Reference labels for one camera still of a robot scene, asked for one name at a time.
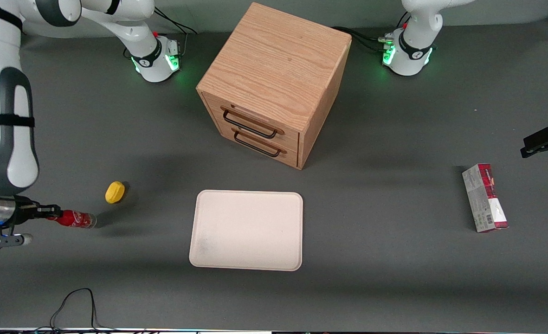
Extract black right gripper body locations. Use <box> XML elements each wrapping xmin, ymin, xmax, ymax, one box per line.
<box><xmin>0</xmin><ymin>195</ymin><xmax>40</xmax><ymax>229</ymax></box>

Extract red coke bottle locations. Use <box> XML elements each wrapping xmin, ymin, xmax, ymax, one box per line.
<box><xmin>47</xmin><ymin>210</ymin><xmax>97</xmax><ymax>230</ymax></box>

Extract beige rectangular tray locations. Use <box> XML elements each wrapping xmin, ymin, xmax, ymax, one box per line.
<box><xmin>189</xmin><ymin>189</ymin><xmax>304</xmax><ymax>272</ymax></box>

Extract red and white carton box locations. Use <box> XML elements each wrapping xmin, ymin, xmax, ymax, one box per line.
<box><xmin>462</xmin><ymin>163</ymin><xmax>509</xmax><ymax>233</ymax></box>

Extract yellow lemon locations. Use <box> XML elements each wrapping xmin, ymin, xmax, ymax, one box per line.
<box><xmin>105</xmin><ymin>181</ymin><xmax>126</xmax><ymax>205</ymax></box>

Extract wooden drawer front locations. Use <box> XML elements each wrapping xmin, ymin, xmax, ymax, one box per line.
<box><xmin>216</xmin><ymin>124</ymin><xmax>299</xmax><ymax>169</ymax></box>
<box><xmin>201</xmin><ymin>92</ymin><xmax>301</xmax><ymax>149</ymax></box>

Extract wooden drawer cabinet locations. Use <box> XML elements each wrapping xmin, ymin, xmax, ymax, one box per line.
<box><xmin>196</xmin><ymin>2</ymin><xmax>352</xmax><ymax>170</ymax></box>

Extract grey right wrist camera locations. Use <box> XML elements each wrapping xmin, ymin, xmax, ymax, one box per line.
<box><xmin>0</xmin><ymin>232</ymin><xmax>33</xmax><ymax>251</ymax></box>

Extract thin black looped cable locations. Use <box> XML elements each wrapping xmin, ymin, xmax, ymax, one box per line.
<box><xmin>32</xmin><ymin>288</ymin><xmax>119</xmax><ymax>334</ymax></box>

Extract black left arm base cables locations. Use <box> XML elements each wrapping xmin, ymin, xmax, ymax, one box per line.
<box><xmin>331</xmin><ymin>12</ymin><xmax>411</xmax><ymax>53</ymax></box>

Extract black arm base cables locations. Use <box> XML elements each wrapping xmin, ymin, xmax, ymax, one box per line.
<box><xmin>331</xmin><ymin>12</ymin><xmax>411</xmax><ymax>53</ymax></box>
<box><xmin>123</xmin><ymin>8</ymin><xmax>199</xmax><ymax>61</ymax></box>

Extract black metal drawer handle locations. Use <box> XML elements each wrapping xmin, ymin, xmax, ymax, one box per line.
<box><xmin>232</xmin><ymin>128</ymin><xmax>287</xmax><ymax>158</ymax></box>
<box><xmin>221</xmin><ymin>107</ymin><xmax>285</xmax><ymax>140</ymax></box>

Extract black right arm base cables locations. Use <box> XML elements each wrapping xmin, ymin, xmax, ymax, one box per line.
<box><xmin>123</xmin><ymin>8</ymin><xmax>199</xmax><ymax>61</ymax></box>

